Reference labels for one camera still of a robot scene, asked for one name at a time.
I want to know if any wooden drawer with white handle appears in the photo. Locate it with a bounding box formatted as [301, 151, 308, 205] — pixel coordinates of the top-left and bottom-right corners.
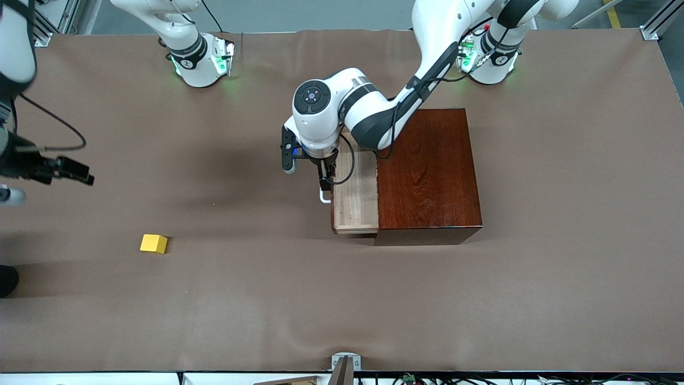
[320, 128, 380, 236]

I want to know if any yellow block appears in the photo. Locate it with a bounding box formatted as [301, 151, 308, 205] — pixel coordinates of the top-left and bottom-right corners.
[140, 234, 168, 254]

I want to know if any dark wooden cabinet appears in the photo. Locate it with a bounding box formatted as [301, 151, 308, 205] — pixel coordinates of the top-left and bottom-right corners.
[372, 109, 484, 247]

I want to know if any black round object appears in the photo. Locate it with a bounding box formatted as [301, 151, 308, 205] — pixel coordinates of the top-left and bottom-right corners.
[0, 264, 20, 298]

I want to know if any brown table cloth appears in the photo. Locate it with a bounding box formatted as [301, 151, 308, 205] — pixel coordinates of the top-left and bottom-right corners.
[0, 29, 684, 373]

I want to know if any brown board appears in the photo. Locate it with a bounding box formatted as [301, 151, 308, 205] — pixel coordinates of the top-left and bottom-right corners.
[254, 375, 321, 385]

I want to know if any aluminium frame profile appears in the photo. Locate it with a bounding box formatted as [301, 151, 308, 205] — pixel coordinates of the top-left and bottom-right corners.
[53, 0, 102, 35]
[640, 0, 684, 41]
[33, 8, 54, 48]

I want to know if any small metal bracket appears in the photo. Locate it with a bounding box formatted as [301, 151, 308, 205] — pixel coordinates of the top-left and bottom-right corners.
[331, 352, 362, 371]

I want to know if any grey stand post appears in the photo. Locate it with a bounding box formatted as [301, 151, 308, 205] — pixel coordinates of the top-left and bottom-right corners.
[327, 357, 355, 385]

